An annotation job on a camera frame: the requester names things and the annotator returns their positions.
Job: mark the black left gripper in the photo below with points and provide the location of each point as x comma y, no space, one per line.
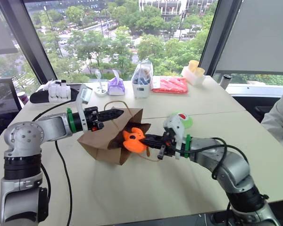
92,115

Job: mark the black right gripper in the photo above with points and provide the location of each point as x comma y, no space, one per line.
170,147

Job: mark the orange plush toy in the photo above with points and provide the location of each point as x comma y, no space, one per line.
133,143

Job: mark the brown paper bag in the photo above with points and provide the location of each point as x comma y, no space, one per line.
101,141

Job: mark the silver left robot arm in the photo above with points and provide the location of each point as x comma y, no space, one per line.
21,139

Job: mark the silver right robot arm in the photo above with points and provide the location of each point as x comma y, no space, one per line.
233,164

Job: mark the purple tied plastic bag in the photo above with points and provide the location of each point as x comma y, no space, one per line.
116,87

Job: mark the green plush toy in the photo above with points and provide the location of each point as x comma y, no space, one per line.
188,121

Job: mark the white bin with clear bag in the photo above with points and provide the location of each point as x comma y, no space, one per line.
141,87

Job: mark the white dish with clear holder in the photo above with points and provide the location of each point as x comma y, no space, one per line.
101,90

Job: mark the red plastic packet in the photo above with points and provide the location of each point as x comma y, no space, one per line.
171,85

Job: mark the white ribbed plastic device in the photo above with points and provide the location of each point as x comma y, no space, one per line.
59,91

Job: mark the white box with yellow cups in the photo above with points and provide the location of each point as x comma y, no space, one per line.
194,76

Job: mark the black flat tray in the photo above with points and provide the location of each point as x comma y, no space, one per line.
39,96

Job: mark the small white can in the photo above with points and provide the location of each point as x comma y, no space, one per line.
23,97

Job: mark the grey cylindrical tumbler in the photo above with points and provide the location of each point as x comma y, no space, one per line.
225,82

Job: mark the dark rounded shape under table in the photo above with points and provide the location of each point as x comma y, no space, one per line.
217,219

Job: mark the black office chair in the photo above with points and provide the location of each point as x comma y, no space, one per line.
263,113

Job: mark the dark monitor screen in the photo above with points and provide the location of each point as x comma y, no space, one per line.
1,101

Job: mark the person in grey clothing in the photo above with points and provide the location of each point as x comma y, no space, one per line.
279,120

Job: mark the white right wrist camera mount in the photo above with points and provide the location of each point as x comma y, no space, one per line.
175,126

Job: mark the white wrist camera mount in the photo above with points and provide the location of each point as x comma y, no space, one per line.
175,126
84,94

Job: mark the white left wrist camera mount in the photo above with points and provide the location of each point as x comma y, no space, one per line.
84,94

